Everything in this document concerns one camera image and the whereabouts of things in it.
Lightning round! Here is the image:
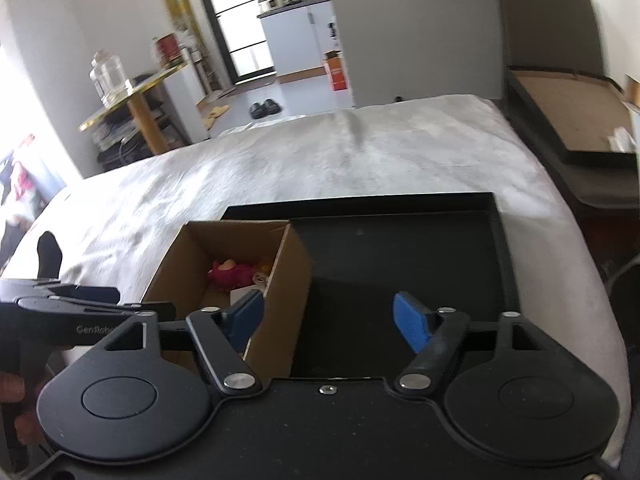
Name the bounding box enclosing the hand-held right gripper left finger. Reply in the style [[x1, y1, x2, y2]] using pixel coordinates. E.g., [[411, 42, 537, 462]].
[[100, 289, 265, 397]]

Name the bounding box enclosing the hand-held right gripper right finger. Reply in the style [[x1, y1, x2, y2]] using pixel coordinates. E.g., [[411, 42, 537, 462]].
[[392, 291, 550, 395]]

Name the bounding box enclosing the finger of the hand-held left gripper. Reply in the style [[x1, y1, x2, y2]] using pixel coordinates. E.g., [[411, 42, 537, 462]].
[[16, 296, 177, 322], [0, 279, 122, 305]]

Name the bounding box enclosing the pink toy figure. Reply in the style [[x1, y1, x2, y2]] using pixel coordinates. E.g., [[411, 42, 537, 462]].
[[207, 258, 259, 294]]

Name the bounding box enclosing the yellow toy figure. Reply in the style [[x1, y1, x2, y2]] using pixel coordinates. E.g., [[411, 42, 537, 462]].
[[252, 258, 275, 287]]

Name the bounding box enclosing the brown cardboard box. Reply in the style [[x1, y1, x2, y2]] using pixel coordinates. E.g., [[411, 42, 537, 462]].
[[141, 219, 314, 382]]

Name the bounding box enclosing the black tray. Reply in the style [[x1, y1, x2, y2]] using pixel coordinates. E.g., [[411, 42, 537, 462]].
[[220, 191, 519, 379]]

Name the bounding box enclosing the person's left hand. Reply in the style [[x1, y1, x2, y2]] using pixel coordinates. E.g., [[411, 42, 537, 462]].
[[0, 362, 56, 448]]

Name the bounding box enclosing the person's black sock foot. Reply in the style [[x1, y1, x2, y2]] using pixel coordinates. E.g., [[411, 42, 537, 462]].
[[37, 231, 65, 280]]

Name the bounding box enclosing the colourful cloth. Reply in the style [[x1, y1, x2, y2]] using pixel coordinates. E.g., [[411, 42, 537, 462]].
[[0, 134, 40, 227]]

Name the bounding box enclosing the dark stack under table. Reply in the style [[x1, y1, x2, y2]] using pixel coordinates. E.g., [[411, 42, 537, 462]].
[[90, 104, 172, 172]]

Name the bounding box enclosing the tan slippers pair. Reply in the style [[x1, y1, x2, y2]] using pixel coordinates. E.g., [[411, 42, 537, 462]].
[[204, 104, 231, 129]]

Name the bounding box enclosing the round gold-edged table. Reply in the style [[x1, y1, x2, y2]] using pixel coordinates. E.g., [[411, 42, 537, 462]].
[[78, 59, 192, 157]]

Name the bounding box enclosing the clear glass jar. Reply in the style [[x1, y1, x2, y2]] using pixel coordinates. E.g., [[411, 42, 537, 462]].
[[89, 50, 134, 109]]

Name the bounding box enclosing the low white cabinet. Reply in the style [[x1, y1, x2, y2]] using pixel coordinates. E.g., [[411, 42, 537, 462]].
[[162, 61, 209, 144]]

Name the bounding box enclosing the orange carton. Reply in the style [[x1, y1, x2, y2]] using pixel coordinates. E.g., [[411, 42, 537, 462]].
[[322, 50, 349, 92]]

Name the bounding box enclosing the red can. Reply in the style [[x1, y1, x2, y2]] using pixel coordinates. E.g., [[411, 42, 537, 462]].
[[154, 33, 181, 66]]

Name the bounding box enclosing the black framed brown board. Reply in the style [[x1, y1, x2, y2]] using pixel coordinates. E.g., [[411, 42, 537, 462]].
[[505, 64, 640, 167]]

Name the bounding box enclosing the small white item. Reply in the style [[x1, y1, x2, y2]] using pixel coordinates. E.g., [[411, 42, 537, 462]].
[[607, 127, 636, 154]]

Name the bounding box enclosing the white kitchen cabinet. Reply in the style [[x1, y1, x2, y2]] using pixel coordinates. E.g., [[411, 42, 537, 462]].
[[258, 0, 344, 82]]

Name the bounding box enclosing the glass door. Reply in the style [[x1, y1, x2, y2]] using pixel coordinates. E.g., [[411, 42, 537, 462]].
[[197, 0, 279, 87]]

